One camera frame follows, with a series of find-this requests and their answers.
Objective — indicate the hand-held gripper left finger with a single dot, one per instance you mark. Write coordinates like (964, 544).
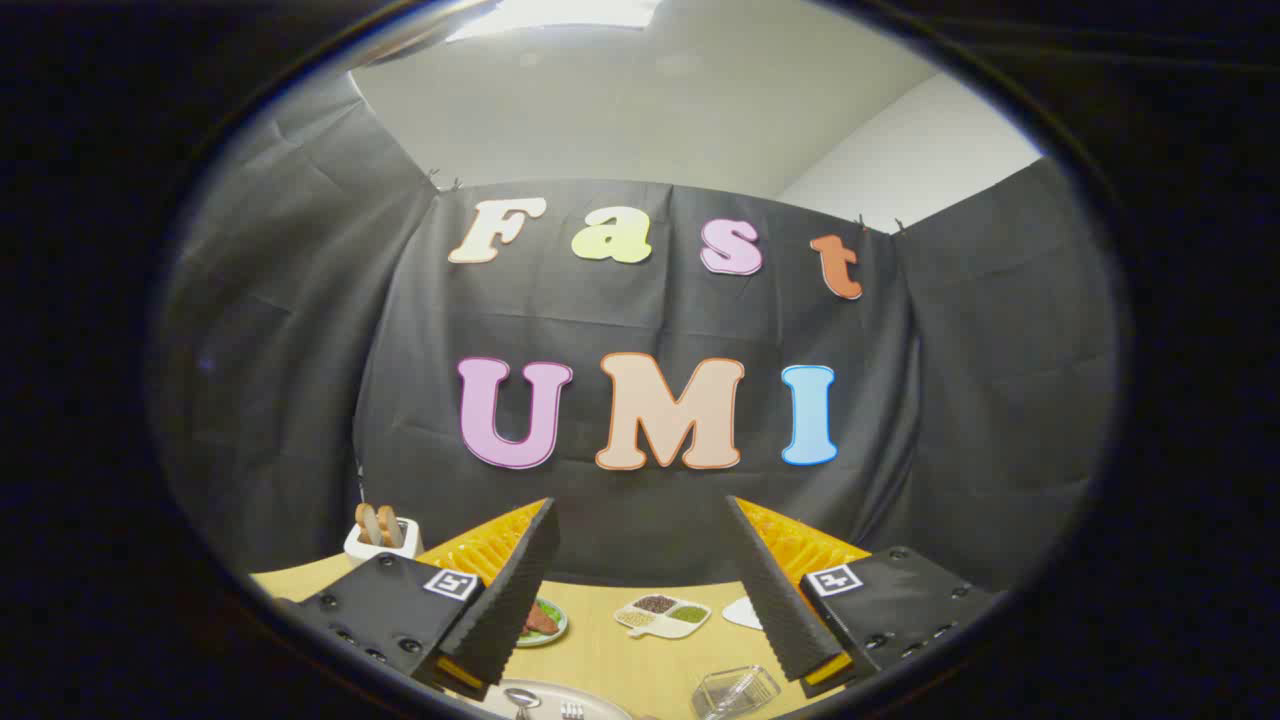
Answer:
(510, 590)

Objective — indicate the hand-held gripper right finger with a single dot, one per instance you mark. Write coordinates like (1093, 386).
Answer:
(775, 590)

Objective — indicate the white square coaster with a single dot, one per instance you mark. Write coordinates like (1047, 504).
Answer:
(743, 612)

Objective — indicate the large brown meat piece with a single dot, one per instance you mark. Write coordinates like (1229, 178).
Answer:
(541, 621)

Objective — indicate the green lettuce leaf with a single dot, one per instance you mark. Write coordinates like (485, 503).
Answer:
(551, 608)

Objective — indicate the pale green food plate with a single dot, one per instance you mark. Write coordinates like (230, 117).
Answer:
(556, 632)

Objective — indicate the green beans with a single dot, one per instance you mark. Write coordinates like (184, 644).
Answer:
(688, 614)

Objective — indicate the clear cutlery drain basket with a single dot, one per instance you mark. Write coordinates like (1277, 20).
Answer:
(735, 692)

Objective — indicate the dark brown beans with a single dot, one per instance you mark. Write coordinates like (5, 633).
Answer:
(655, 603)

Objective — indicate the white divided dish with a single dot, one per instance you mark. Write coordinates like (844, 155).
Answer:
(660, 630)

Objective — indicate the yellow beans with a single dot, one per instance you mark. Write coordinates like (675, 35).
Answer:
(636, 618)

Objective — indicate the toasted bread slice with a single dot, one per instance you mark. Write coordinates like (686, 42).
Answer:
(366, 524)
(390, 527)

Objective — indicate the white round plate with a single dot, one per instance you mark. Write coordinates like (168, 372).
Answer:
(600, 705)

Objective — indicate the cream toaster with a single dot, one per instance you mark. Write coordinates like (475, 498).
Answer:
(363, 551)

